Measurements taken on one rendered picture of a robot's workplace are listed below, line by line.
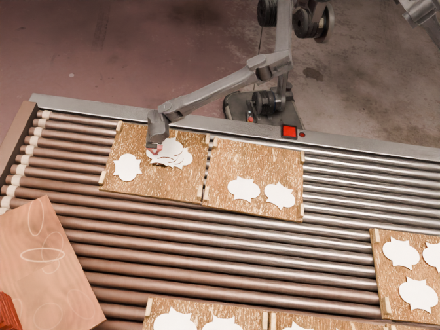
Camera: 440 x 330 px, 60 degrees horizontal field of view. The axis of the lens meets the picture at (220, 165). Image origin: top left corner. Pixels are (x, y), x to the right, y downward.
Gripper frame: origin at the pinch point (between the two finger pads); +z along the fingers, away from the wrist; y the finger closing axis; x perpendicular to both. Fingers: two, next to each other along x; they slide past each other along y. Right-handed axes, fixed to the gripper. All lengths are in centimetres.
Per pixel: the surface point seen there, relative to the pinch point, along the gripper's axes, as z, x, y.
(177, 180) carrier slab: 3.4, -10.0, -14.5
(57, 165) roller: 6.6, 39.2, -8.4
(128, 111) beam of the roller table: 5.8, 14.4, 23.0
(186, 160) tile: 2.4, -13.7, -5.1
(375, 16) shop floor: 90, -209, 257
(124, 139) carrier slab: 3.8, 13.6, 5.0
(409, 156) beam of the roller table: 3, -118, 5
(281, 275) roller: 5, -50, -53
